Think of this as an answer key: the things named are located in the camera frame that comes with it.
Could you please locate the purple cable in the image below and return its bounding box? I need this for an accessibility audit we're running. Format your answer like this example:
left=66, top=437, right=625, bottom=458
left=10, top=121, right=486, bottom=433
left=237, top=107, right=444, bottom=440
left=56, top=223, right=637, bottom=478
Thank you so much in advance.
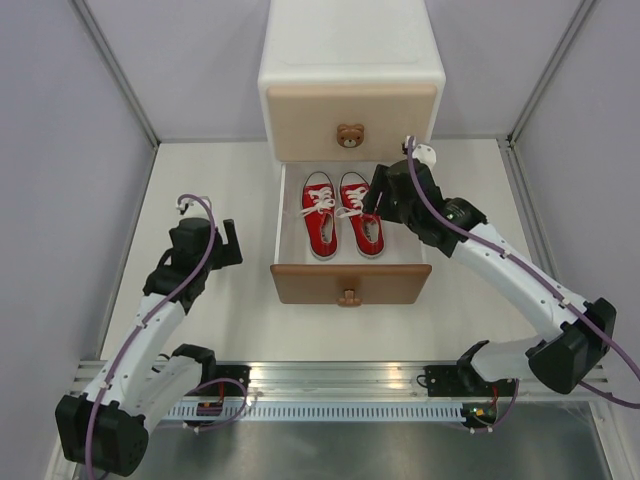
left=404, top=135, right=640, bottom=434
left=82, top=193, right=251, bottom=474

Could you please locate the beige top drawer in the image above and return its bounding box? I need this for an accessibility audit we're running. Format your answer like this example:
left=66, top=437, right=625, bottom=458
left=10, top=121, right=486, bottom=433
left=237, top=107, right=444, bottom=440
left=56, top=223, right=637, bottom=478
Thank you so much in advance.
left=266, top=83, right=438, bottom=162

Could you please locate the red sneaker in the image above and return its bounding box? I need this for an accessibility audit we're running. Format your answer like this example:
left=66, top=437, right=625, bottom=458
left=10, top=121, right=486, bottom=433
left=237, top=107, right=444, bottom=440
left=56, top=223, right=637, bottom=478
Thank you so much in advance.
left=299, top=171, right=338, bottom=261
left=336, top=172, right=385, bottom=258

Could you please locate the aluminium frame post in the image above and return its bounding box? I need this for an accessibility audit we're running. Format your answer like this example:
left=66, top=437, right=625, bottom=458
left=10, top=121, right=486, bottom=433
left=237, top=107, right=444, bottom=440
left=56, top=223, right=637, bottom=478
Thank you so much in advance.
left=497, top=0, right=600, bottom=276
left=67, top=0, right=161, bottom=151

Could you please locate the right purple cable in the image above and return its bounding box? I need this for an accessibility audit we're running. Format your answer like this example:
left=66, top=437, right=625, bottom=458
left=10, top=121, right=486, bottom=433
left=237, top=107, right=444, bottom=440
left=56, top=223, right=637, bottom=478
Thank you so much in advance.
left=404, top=135, right=640, bottom=434

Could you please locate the bear knob bottom drawer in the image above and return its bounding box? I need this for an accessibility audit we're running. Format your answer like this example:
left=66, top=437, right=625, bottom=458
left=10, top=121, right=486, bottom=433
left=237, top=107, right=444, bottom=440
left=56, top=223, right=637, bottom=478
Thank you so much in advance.
left=336, top=289, right=362, bottom=308

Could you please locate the brown bottom drawer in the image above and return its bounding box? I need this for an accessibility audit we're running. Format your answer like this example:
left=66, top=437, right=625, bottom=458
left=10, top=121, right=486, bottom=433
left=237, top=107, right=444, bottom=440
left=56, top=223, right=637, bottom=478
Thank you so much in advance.
left=270, top=162, right=432, bottom=305

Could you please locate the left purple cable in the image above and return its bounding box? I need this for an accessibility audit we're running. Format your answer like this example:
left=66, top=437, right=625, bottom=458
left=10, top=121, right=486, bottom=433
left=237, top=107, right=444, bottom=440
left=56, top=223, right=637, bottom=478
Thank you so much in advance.
left=82, top=193, right=251, bottom=474

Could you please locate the brown bear knob top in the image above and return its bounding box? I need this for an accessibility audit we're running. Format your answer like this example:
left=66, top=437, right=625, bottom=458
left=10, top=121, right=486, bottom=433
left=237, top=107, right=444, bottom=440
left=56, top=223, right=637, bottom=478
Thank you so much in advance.
left=336, top=124, right=365, bottom=149

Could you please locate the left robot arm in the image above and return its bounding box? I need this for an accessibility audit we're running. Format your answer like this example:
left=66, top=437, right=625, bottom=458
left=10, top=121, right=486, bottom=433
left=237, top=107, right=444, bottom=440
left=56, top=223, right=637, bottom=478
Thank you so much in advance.
left=55, top=217, right=243, bottom=477

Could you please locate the white shoe cabinet body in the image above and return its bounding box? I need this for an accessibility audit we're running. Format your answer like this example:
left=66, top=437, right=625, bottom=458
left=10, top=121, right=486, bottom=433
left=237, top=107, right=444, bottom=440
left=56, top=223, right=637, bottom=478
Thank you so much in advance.
left=258, top=0, right=447, bottom=162

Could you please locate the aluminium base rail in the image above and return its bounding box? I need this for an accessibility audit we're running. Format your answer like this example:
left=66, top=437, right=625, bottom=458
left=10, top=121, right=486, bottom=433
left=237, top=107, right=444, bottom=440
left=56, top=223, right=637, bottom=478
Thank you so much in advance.
left=69, top=360, right=612, bottom=403

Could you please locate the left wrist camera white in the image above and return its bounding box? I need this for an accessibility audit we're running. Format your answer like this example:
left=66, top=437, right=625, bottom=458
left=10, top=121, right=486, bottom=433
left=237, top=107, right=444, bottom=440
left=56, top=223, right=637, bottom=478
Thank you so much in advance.
left=176, top=196, right=212, bottom=216

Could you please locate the white slotted cable duct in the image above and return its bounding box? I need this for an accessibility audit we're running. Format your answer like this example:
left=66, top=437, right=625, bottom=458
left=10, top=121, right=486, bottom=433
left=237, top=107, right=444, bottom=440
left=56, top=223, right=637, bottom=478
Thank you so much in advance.
left=164, top=401, right=465, bottom=423

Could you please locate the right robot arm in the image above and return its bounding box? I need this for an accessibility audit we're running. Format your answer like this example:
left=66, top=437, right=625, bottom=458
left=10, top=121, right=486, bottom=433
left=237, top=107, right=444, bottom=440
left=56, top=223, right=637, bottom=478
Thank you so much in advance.
left=363, top=161, right=616, bottom=395

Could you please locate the left aluminium frame post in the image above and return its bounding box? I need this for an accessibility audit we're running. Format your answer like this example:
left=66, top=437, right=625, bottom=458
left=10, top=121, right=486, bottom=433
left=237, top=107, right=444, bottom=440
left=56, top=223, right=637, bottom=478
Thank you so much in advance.
left=67, top=0, right=161, bottom=151

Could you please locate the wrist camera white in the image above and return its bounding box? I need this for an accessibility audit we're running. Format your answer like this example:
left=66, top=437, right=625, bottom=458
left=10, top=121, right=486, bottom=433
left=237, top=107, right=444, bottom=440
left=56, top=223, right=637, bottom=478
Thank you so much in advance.
left=402, top=136, right=437, bottom=168
left=176, top=196, right=212, bottom=216

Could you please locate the right aluminium frame post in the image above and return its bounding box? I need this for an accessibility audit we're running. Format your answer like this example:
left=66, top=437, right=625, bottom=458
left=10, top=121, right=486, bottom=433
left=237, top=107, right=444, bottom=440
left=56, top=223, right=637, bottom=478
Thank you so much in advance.
left=497, top=0, right=600, bottom=276

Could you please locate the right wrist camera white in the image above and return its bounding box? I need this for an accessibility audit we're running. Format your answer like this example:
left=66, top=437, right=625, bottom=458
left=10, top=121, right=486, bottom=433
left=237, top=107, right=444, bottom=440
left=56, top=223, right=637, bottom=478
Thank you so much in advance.
left=402, top=136, right=437, bottom=168

